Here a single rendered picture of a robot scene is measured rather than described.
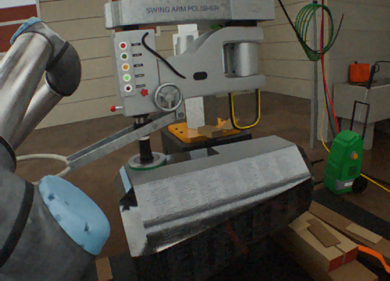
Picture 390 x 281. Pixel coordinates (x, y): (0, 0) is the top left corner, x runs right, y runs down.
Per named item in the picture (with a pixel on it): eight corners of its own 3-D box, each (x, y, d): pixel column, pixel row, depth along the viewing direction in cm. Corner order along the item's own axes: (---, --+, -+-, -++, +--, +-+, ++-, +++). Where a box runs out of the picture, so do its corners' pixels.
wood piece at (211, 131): (198, 132, 227) (197, 127, 226) (209, 130, 232) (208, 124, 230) (211, 138, 210) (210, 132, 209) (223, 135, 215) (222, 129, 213)
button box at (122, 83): (136, 94, 141) (129, 37, 133) (137, 94, 139) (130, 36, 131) (120, 97, 139) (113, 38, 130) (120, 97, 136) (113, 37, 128)
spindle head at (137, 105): (178, 105, 174) (170, 30, 162) (192, 111, 155) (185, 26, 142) (119, 115, 161) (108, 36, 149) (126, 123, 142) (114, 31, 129)
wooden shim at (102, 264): (95, 261, 199) (95, 259, 198) (108, 257, 202) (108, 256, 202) (99, 283, 176) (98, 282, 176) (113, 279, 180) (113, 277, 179)
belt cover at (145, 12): (251, 28, 184) (250, 3, 179) (276, 25, 162) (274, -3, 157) (103, 39, 149) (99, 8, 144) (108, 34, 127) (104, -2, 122)
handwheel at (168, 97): (178, 107, 155) (175, 79, 151) (184, 110, 146) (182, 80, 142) (151, 111, 150) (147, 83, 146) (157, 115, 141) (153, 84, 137)
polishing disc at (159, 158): (172, 156, 167) (172, 154, 166) (151, 170, 149) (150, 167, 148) (143, 152, 176) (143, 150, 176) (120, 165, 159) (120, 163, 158)
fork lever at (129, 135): (176, 110, 173) (173, 103, 171) (189, 116, 156) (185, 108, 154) (69, 163, 155) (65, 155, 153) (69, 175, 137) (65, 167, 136)
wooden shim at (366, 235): (344, 229, 190) (344, 228, 189) (352, 224, 194) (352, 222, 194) (375, 245, 169) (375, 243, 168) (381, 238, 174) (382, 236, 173)
